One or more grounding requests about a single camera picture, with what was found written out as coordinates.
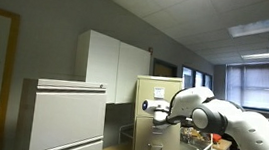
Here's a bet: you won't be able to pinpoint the beige bottom filing drawer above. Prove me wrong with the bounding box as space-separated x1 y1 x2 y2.
132 114 184 150

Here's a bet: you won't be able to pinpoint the beige filing drawer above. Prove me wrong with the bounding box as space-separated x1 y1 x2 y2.
133 76 184 122
132 114 184 150

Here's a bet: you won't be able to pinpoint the beige top filing drawer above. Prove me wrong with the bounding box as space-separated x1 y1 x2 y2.
133 76 184 122

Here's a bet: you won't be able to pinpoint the white label on drawer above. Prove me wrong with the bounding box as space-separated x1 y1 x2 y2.
152 85 166 100

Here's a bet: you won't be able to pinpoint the beige metal filing cabinet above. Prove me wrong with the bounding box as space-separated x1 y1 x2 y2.
129 72 189 150

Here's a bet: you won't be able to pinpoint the grey lateral file cabinet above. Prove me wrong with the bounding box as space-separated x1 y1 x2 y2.
13 74 110 150

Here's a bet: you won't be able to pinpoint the dark doorway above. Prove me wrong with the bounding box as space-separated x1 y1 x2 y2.
151 57 179 79

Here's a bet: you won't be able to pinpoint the interior window panes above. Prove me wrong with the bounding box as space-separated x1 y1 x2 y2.
179 65 216 93

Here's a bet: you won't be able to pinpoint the window blinds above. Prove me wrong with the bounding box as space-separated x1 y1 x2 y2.
222 56 269 111

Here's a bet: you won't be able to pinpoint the long ceiling light panel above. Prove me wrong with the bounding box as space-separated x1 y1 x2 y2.
226 5 269 43

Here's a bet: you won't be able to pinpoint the white wall cabinet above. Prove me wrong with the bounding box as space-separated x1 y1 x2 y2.
71 28 154 108

